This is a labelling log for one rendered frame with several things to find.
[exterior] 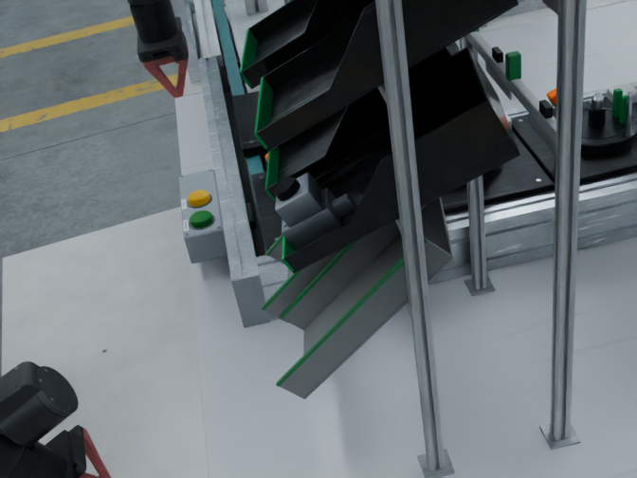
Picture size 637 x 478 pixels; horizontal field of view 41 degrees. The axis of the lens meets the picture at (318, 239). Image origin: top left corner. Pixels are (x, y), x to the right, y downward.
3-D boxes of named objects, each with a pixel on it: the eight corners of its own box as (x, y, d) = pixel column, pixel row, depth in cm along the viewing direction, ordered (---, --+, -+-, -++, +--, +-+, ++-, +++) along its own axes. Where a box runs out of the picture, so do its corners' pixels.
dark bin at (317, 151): (275, 204, 108) (241, 161, 104) (279, 151, 119) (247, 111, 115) (473, 93, 99) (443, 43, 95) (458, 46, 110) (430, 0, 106)
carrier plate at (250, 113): (244, 157, 166) (242, 148, 165) (232, 104, 186) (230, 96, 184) (364, 132, 168) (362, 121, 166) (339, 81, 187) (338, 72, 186)
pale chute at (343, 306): (304, 400, 107) (275, 385, 106) (305, 329, 118) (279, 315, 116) (454, 258, 94) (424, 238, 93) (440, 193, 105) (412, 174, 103)
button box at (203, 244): (191, 265, 149) (182, 236, 145) (185, 201, 166) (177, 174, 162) (230, 256, 149) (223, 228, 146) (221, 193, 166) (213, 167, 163)
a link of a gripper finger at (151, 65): (198, 77, 131) (182, 20, 126) (201, 98, 125) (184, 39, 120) (155, 87, 131) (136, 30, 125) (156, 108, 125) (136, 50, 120)
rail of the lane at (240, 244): (244, 328, 140) (229, 276, 133) (207, 96, 212) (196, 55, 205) (277, 321, 140) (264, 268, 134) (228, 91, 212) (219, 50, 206)
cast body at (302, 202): (295, 251, 98) (260, 209, 95) (296, 229, 102) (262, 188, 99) (356, 218, 96) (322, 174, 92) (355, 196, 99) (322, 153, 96)
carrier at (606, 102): (557, 193, 142) (558, 127, 134) (506, 127, 161) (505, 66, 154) (696, 162, 143) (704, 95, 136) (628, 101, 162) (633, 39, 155)
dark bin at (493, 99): (293, 274, 96) (254, 229, 92) (296, 209, 106) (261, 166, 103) (520, 155, 87) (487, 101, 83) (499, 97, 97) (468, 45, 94)
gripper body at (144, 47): (183, 27, 127) (170, -21, 122) (187, 55, 118) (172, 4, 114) (140, 38, 126) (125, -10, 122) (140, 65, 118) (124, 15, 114)
